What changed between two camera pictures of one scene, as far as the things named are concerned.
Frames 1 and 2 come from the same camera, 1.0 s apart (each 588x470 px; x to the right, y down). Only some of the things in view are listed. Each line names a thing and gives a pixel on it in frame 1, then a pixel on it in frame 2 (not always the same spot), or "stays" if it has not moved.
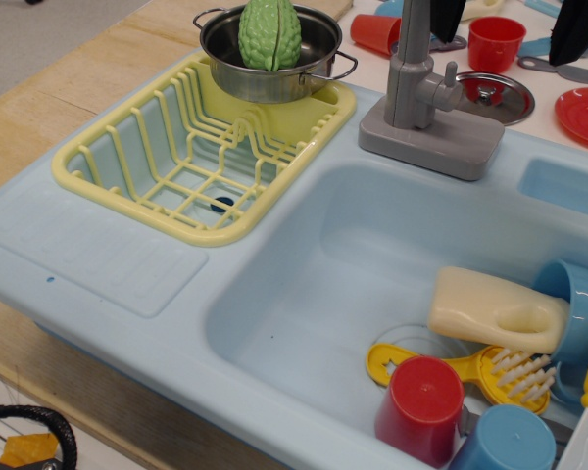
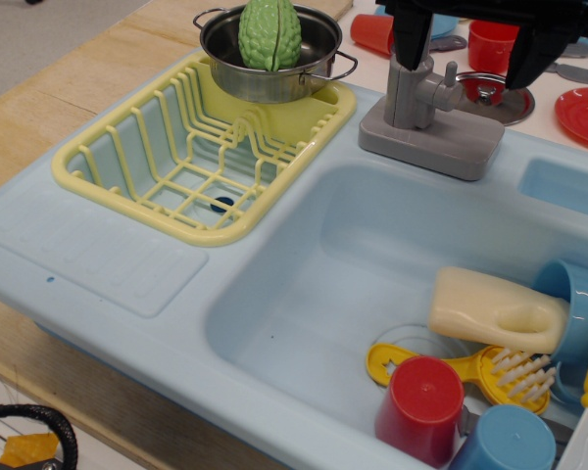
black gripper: [577, 26] → [534, 48]
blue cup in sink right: [587, 292] stays
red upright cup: [494, 43] stays
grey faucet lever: [451, 72] stays
